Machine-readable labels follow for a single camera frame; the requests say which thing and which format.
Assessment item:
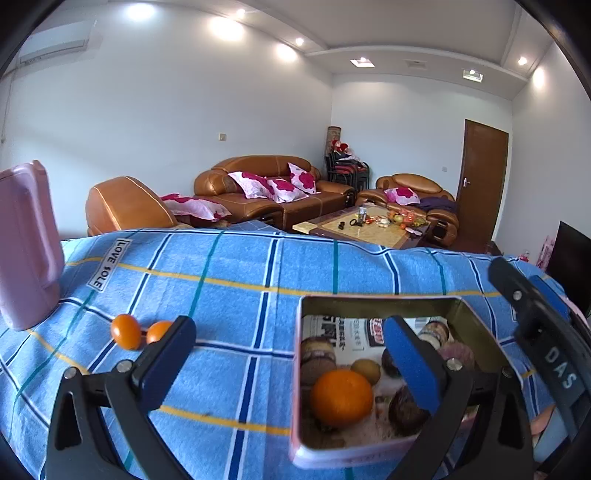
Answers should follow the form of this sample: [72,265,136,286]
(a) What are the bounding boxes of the brown leather sofa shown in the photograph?
[194,156,356,229]

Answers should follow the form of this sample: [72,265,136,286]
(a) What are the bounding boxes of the black television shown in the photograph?
[551,220,591,319]

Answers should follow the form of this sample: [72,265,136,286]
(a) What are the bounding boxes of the large orange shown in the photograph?
[310,369,375,428]

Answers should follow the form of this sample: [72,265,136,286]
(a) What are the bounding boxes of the small orange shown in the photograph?
[111,314,142,350]
[146,320,175,344]

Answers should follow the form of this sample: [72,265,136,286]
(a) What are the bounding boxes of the white air conditioner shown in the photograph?
[17,23,90,63]

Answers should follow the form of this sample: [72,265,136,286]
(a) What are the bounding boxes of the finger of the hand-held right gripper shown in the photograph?
[488,255,550,339]
[527,274,572,322]

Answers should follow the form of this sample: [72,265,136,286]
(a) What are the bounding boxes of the pink flowered pillow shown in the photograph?
[288,162,319,193]
[385,187,421,205]
[267,178,308,203]
[228,172,273,200]
[161,194,232,221]

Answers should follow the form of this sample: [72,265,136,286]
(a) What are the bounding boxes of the printed paper leaflet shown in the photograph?
[302,315,389,352]

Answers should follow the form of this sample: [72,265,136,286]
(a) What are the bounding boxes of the pink electric kettle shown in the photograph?
[0,160,65,332]

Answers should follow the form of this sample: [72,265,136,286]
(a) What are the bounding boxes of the glass top coffee table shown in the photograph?
[292,205,432,250]

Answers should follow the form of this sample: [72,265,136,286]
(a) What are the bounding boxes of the blue checked blanket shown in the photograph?
[0,219,578,480]

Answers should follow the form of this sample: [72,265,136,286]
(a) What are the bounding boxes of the stacked dark chairs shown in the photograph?
[325,150,370,192]

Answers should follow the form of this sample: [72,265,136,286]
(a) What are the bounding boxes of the purple cloth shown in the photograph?
[418,196,458,213]

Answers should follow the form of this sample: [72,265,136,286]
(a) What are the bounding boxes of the dark brown round fruit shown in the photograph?
[388,385,430,435]

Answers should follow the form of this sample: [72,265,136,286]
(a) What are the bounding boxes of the brown wooden door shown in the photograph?
[455,119,509,254]

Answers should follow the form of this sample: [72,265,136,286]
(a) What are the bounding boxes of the pink tin box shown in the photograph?
[288,295,527,469]

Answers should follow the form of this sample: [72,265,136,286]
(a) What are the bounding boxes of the person's right hand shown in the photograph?
[530,402,563,437]

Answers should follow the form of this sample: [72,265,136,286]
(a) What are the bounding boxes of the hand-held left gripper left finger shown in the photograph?
[46,315,198,480]

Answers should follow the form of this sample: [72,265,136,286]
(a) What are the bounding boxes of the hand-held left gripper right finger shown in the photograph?
[382,315,536,480]

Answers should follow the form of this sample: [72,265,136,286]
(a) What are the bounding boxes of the brown leather armchair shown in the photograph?
[358,174,460,250]
[85,176,185,237]

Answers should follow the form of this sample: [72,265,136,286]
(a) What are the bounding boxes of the brown kiwi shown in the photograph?
[350,359,382,386]

